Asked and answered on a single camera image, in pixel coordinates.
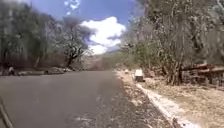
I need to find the dry leaf-strewn verge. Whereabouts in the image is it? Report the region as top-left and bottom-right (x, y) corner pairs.
(114, 69), (224, 128)

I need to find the pile of rocks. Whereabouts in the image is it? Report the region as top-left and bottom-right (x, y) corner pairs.
(43, 66), (74, 75)

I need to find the distant hill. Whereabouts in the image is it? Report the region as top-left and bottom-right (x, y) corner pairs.
(81, 49), (134, 72)

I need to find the wood of dark trees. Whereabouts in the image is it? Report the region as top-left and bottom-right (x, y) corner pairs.
(0, 0), (96, 76)

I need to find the wooden roadside railing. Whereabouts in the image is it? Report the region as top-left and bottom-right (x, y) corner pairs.
(179, 63), (224, 87)

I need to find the white stone marker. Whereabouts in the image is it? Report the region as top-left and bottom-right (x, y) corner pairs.
(134, 68), (145, 83)

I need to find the wood of bare trees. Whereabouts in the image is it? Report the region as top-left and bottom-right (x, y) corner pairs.
(119, 0), (224, 86)

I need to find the pale concrete kerb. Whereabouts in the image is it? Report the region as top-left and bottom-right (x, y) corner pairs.
(134, 81), (203, 128)

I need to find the grey asphalt road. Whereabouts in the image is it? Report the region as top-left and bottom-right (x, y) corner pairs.
(0, 69), (174, 128)

